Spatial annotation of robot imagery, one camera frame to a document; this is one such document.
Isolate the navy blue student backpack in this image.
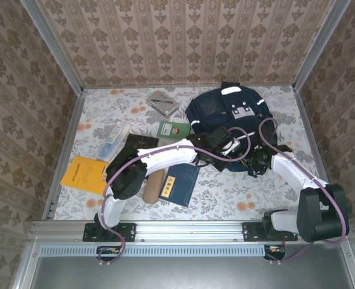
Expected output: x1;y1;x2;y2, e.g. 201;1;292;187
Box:
185;81;282;179

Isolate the green notebook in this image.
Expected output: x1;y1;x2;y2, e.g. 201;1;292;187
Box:
156;120;192;140

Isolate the blue book with yellow label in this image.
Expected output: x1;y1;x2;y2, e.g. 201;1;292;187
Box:
158;164;201;208

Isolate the grey box with pen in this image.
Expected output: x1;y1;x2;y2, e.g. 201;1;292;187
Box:
146;91;181;119

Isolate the cork brown pencil case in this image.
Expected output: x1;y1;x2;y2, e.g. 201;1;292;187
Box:
143;168;166;204

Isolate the clear blue ruler pack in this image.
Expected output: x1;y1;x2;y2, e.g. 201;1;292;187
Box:
95;121;132;160

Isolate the floral tablecloth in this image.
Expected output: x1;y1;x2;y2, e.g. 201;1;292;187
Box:
54;85;333;220

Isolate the black connector box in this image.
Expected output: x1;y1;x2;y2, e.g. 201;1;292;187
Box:
96;245;122;262
264;244;287;261

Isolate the grey metal shelf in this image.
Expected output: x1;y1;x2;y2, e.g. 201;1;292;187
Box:
13;240;355;289

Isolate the aluminium table side rail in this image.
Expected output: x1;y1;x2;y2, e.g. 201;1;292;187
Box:
42;90;87;220
291;85;330;184

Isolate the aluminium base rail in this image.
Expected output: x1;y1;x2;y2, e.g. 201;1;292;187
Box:
28;219;355;243

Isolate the grey slotted cable duct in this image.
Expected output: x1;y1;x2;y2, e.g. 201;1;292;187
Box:
40;244;270;257

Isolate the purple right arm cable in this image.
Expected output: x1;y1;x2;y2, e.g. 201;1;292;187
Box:
260;117;350;266

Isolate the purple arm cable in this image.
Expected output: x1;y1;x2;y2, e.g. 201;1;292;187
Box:
97;126;252;267
260;117;350;266

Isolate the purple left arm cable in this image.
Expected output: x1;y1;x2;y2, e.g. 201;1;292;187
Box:
97;126;252;267

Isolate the aluminium frame post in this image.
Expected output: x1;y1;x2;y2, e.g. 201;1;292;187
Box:
19;0;84;95
292;0;352;91

